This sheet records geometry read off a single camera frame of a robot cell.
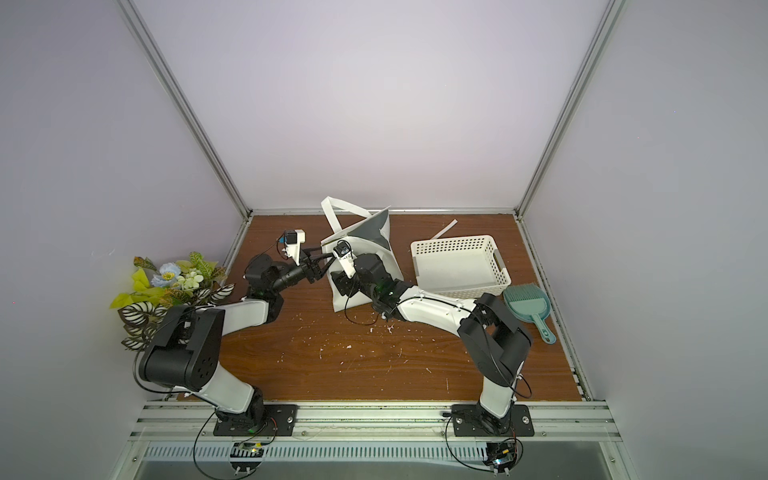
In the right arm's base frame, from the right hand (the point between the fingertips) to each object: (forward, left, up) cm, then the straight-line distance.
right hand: (342, 260), depth 83 cm
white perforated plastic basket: (+11, -37, -19) cm, 43 cm away
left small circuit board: (-45, +21, -22) cm, 54 cm away
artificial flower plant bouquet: (-11, +36, +5) cm, 38 cm away
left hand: (0, +2, +2) cm, 2 cm away
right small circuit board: (-42, -42, -21) cm, 63 cm away
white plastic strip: (+30, -34, -20) cm, 49 cm away
